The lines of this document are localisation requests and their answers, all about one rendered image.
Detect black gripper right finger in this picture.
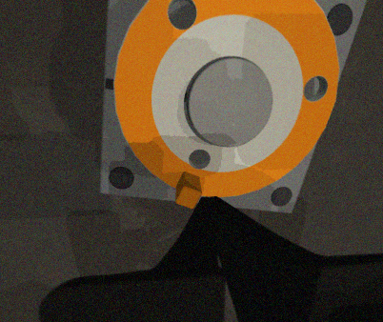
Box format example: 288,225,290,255
210,196,383,322

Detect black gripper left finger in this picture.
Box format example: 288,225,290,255
38,197,226,322

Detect orange round plate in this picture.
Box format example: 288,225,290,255
113,0,339,209

